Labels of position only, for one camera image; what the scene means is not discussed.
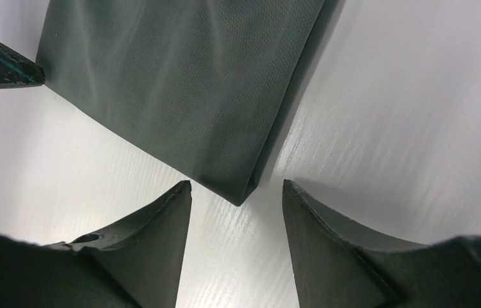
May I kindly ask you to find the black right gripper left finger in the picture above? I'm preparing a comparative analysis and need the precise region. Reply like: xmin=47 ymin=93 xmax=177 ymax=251
xmin=0 ymin=180 xmax=192 ymax=307

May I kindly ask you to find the grey t shirt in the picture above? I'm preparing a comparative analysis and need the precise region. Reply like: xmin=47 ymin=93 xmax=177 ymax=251
xmin=37 ymin=1 xmax=335 ymax=206

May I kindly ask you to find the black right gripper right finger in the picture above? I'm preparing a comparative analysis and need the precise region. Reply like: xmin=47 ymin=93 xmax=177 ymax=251
xmin=282 ymin=180 xmax=481 ymax=307

